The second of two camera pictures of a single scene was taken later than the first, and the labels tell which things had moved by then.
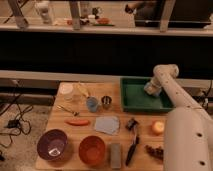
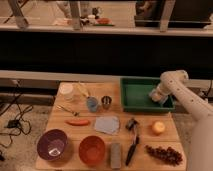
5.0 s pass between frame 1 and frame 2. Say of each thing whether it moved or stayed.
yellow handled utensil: stayed
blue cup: stayed
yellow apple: stayed
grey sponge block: stayed
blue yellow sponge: moved
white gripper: moved
